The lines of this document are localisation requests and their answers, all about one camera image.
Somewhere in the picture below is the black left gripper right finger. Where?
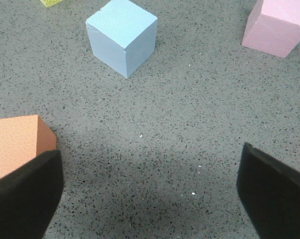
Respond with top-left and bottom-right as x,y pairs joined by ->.
237,143 -> 300,239

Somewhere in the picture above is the orange foam cube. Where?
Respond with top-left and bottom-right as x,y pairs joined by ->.
0,115 -> 57,179

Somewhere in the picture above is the pink foam cube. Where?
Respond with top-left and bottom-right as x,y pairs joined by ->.
242,0 -> 300,58

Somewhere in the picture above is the yellow foam cube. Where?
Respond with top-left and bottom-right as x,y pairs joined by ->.
40,0 -> 63,8

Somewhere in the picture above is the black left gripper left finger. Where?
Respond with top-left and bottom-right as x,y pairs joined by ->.
0,150 -> 64,239

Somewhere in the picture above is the light blue foam cube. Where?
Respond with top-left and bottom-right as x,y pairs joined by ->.
86,0 -> 158,78

